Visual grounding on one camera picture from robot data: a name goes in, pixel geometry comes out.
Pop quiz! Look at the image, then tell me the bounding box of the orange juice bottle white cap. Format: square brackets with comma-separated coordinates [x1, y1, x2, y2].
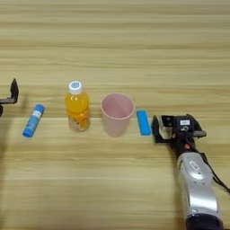
[65, 79, 91, 133]

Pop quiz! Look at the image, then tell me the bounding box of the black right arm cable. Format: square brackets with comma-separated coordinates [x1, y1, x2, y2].
[191, 143, 230, 195]

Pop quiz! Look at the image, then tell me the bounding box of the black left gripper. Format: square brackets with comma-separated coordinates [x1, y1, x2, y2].
[0, 77, 20, 119]

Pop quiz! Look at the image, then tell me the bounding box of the blue glue stick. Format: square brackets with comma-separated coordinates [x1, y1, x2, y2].
[22, 103, 47, 139]

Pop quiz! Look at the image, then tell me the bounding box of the small white black square device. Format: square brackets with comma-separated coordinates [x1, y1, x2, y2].
[160, 114, 176, 131]

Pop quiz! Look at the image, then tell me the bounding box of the blue rectangular eraser block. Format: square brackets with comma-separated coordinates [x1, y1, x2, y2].
[136, 109, 153, 137]

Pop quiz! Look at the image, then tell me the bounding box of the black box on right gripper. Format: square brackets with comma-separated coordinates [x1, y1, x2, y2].
[173, 115, 195, 135]

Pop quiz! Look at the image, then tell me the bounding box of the pink plastic cup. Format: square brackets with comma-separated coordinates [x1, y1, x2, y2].
[100, 92, 137, 138]

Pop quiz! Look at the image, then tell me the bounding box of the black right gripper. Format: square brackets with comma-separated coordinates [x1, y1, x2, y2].
[151, 113, 208, 157]

